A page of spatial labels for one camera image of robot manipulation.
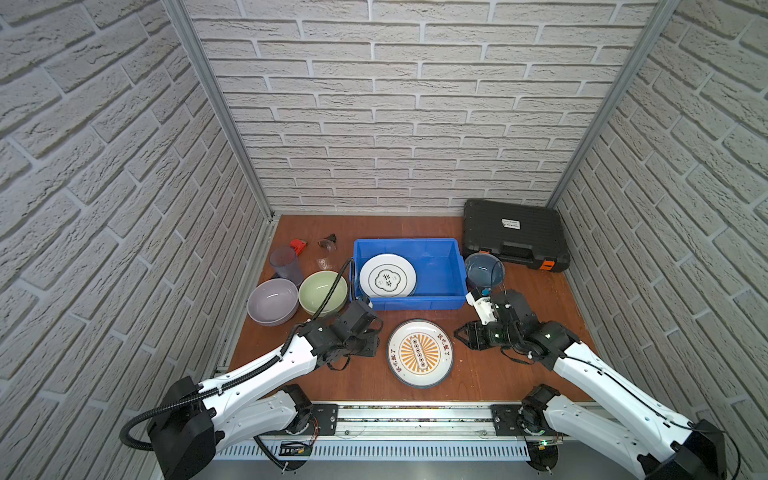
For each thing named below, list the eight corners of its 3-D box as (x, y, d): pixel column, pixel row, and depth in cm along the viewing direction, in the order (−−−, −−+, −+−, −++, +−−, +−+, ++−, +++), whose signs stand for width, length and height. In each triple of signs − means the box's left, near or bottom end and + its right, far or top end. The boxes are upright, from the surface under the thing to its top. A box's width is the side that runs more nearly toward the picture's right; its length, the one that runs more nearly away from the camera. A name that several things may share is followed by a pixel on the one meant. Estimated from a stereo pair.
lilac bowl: (249, 331, 91) (240, 321, 85) (263, 289, 101) (255, 278, 95) (297, 331, 91) (290, 321, 86) (306, 290, 101) (301, 278, 95)
